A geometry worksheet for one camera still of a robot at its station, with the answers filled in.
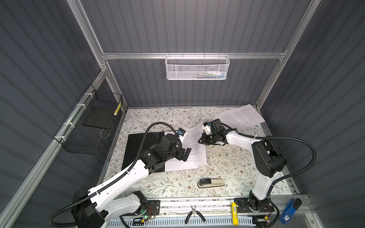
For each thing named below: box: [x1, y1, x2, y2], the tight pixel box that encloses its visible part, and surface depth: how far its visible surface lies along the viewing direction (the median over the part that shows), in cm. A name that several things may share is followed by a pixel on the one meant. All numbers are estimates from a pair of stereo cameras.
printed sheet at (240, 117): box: [216, 104, 266, 130], surface depth 118 cm
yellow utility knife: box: [231, 202, 239, 226], surface depth 72 cm
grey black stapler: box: [197, 178, 225, 189], surface depth 83 cm
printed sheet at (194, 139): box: [181, 121, 207, 169], surface depth 93 cm
